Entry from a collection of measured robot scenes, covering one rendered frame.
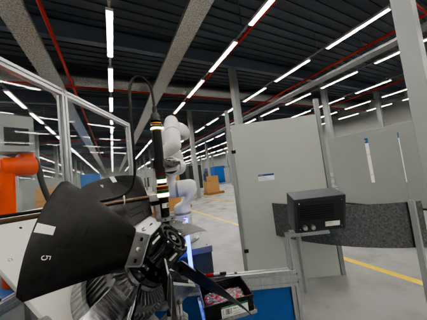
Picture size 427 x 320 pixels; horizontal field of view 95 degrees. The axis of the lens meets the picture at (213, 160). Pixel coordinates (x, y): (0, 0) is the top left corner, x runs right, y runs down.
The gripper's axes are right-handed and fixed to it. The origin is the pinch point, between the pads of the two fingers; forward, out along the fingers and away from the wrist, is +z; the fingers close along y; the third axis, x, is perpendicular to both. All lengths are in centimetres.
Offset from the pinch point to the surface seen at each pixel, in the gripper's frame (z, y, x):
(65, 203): 31.8, 11.2, -9.0
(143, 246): 15.0, 2.2, -24.9
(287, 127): -178, -113, 43
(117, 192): 1.8, 16.0, -8.6
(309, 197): -30, -65, -24
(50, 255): 36.4, 10.7, -18.2
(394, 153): -425, -445, -8
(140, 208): 2.7, 7.6, -15.5
